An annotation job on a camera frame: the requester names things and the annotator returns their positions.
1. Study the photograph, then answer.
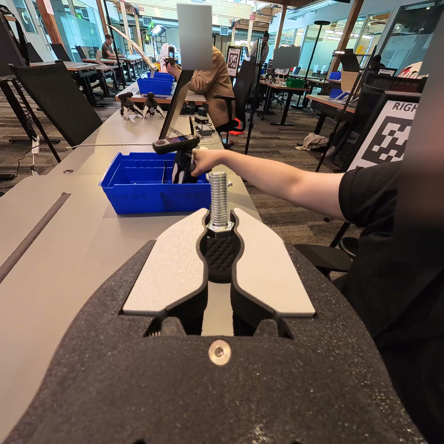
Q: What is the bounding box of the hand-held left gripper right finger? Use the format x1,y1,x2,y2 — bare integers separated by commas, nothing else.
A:
231,207,316,318

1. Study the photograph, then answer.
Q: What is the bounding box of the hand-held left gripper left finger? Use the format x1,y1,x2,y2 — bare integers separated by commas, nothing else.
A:
122,207,211,318

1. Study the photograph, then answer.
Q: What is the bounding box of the blue plastic divided bin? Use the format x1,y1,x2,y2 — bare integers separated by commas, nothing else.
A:
98,152,212,214

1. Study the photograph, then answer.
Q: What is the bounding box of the silver hex bolt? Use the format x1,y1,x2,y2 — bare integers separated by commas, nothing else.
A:
207,171,231,238

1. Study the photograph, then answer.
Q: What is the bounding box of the person's right hand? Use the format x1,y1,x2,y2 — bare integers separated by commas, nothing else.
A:
190,148,223,176

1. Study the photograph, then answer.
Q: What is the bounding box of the spare hand-held gripper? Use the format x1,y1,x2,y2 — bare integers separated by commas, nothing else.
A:
119,91,143,119
141,91,166,119

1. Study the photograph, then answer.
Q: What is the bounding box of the blue storage bin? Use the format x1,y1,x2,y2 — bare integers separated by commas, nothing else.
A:
136,71,174,95

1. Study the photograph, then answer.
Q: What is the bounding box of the black office chair red base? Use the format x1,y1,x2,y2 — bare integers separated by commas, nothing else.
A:
212,60,255,145

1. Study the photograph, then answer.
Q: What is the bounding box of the small white marker sign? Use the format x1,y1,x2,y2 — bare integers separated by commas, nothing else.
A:
226,45,243,78

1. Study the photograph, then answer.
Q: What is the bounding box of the black fabric chair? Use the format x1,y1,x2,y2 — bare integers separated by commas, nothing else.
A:
10,60,103,148

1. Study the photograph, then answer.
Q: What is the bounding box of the large white marker sign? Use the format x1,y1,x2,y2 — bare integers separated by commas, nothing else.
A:
347,91,418,173

